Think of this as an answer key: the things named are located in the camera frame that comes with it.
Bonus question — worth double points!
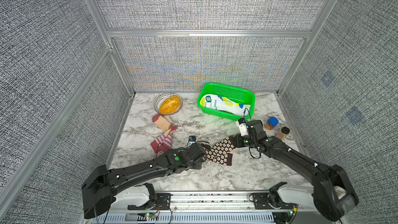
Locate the pink tan striped sock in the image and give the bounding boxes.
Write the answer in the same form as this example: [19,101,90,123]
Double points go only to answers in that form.
[150,114,178,154]

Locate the dark floral sock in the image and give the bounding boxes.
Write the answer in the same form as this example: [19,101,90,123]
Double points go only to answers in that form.
[204,136,236,166]

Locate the white sock yellow dots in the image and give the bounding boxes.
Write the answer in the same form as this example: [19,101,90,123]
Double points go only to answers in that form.
[199,94,251,117]

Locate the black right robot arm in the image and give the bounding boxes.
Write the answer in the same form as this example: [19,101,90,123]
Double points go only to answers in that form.
[236,118,359,222]

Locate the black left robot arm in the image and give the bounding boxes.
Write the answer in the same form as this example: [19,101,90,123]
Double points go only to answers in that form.
[81,143,207,219]

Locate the jar with blue lid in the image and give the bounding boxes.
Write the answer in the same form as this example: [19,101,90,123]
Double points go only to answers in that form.
[265,116,279,130]

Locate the jar with black lid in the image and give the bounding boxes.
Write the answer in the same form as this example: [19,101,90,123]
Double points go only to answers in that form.
[275,127,290,141]

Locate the green plastic basket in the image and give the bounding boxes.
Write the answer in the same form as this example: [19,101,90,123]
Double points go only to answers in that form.
[197,83,256,121]

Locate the patterned bowl with orange food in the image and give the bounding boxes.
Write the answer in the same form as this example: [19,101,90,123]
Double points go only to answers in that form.
[153,93,183,115]

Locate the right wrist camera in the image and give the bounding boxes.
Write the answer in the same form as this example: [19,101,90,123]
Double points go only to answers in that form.
[236,118,249,136]

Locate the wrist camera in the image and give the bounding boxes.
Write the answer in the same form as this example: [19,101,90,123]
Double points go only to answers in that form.
[188,136,197,145]
[236,118,249,136]

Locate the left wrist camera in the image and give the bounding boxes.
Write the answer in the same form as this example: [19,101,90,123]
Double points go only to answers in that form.
[188,136,197,145]

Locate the aluminium front rail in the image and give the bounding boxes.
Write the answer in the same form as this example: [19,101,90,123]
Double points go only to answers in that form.
[82,190,346,215]

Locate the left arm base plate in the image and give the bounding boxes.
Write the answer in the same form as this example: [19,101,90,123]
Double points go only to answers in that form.
[127,193,171,211]

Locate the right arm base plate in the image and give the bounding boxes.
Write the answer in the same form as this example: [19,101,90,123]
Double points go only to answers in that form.
[248,193,294,210]

